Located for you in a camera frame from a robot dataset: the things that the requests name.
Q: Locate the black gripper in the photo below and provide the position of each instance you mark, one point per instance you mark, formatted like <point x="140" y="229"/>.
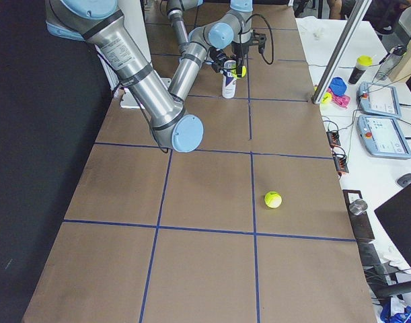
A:
<point x="240" y="50"/>
<point x="219" y="63"/>

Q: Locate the white blue tennis ball can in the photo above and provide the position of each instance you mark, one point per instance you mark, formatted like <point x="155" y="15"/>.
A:
<point x="229" y="84"/>

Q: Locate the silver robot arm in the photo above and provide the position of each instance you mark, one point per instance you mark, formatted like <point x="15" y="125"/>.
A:
<point x="101" y="23"/>
<point x="242" y="41"/>

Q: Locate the yellow tennis ball on desk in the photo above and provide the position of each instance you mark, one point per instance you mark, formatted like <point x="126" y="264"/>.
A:
<point x="327" y="98"/>

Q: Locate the blue cloth ball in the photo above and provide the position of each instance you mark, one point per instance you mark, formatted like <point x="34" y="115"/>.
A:
<point x="338" y="86"/>

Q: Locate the pink toy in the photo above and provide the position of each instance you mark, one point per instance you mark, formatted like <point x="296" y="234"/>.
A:
<point x="341" y="101"/>

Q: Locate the orange black power strip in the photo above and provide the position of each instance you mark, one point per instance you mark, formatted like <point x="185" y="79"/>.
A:
<point x="333" y="138"/>

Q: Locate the black bottle yellow lid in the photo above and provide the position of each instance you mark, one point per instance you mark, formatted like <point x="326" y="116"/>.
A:
<point x="362" y="64"/>

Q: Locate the upper teach pendant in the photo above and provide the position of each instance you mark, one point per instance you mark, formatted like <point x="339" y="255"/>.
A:
<point x="378" y="99"/>

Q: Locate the teach pendant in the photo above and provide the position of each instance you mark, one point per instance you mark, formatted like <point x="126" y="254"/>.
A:
<point x="378" y="99"/>
<point x="382" y="137"/>

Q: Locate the clear water bottle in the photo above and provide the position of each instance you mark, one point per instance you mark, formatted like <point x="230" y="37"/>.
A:
<point x="387" y="63"/>

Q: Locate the lower teach pendant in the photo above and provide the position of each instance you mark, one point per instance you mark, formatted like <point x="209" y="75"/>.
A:
<point x="382" y="137"/>

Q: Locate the black computer mouse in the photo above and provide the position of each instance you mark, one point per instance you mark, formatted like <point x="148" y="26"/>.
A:
<point x="404" y="180"/>

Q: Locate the black monitor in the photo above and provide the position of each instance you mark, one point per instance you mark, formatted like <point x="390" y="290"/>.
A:
<point x="395" y="217"/>

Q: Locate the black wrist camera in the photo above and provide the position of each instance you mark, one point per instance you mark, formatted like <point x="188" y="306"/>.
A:
<point x="259" y="40"/>

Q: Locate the aluminium frame post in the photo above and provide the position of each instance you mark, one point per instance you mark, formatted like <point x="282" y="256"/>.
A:
<point x="356" y="17"/>

